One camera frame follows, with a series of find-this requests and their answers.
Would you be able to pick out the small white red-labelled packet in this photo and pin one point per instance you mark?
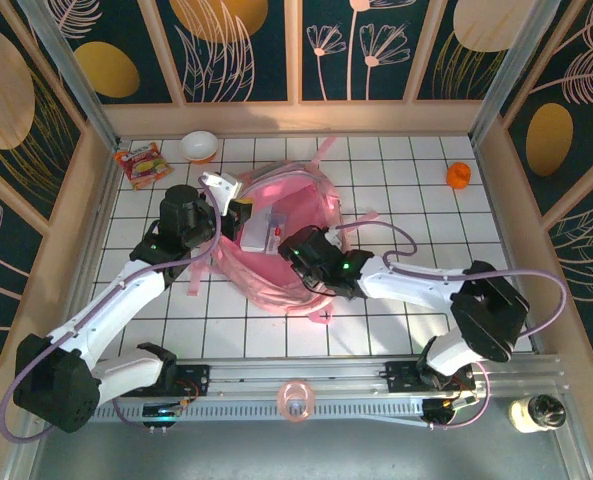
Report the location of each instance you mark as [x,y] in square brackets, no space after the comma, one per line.
[277,229]

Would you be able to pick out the pink backpack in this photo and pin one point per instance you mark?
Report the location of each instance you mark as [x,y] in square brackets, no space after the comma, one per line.
[276,280]

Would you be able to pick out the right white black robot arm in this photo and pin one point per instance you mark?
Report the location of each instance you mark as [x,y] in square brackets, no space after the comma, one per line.
[411,282]

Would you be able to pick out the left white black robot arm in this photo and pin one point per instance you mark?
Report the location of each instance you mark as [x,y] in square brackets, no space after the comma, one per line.
[111,310]

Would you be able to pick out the red yellow snack packet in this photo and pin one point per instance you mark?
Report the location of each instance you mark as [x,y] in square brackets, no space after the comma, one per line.
[143,166]

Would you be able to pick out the white orange bowl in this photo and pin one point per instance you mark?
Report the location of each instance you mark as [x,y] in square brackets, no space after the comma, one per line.
[199,146]

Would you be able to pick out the pink tape roll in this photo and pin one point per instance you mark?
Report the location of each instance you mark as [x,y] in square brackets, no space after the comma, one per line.
[282,402]

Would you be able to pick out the orange toy fruit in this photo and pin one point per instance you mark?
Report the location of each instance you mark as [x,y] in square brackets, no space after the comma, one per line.
[459,176]

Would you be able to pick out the right black controller board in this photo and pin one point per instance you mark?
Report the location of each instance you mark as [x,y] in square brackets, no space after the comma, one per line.
[438,411]

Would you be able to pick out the black controller board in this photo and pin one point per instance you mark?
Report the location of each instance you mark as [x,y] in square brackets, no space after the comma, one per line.
[438,411]
[158,414]

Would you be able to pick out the left black controller board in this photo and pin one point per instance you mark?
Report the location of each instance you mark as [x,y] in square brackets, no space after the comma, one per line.
[158,414]

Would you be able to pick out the white bottle black cap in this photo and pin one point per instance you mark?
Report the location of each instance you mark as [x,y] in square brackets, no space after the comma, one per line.
[526,415]

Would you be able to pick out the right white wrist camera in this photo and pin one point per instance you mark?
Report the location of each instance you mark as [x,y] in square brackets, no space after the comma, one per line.
[334,235]

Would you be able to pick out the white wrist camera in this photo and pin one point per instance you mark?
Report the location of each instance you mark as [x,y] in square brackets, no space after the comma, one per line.
[221,186]
[334,235]

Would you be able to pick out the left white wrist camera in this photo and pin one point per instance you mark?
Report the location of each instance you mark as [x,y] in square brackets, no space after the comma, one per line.
[221,186]

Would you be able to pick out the aluminium mounting rail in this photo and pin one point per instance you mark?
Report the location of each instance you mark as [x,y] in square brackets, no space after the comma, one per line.
[301,372]

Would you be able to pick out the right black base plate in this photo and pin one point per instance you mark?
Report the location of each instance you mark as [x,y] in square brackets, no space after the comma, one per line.
[401,377]

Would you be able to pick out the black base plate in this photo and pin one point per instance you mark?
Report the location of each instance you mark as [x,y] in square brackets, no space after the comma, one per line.
[196,377]
[401,377]

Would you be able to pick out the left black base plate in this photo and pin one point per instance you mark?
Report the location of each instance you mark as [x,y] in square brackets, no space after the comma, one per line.
[196,377]

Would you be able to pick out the aluminium frame post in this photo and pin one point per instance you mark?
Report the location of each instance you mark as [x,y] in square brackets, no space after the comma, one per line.
[64,65]
[525,65]

